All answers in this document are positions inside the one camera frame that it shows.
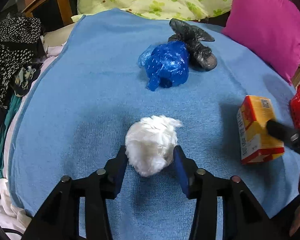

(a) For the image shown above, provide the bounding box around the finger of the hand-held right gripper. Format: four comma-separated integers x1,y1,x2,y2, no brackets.
265,119,300,158

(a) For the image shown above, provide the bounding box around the cream pillow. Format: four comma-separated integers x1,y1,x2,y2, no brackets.
42,25,75,47

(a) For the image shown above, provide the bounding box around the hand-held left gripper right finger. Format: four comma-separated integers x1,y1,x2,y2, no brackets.
173,145,278,240

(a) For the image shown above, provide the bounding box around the pink pillow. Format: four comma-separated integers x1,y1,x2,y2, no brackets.
221,0,300,85

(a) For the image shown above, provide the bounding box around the black white-spotted garment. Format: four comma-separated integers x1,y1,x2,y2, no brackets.
0,17,43,109

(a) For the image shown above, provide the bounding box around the black plastic bag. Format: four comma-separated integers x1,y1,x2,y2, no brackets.
168,18,217,71

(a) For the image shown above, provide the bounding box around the blue plastic bag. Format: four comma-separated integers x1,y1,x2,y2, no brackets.
137,42,190,92

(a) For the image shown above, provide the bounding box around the teal cloth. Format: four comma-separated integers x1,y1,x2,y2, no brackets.
0,95,23,188

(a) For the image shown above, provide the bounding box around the white tissue ball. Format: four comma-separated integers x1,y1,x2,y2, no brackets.
125,115,183,178

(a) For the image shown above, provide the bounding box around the dark green patterned cloth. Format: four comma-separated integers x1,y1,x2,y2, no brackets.
14,64,42,98

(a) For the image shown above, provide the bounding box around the blue blanket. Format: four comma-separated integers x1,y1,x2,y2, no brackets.
7,8,300,240

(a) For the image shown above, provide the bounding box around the orange yellow carton box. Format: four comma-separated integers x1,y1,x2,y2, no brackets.
237,95,285,165

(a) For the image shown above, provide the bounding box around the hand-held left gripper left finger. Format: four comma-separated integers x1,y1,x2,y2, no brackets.
22,145,129,240

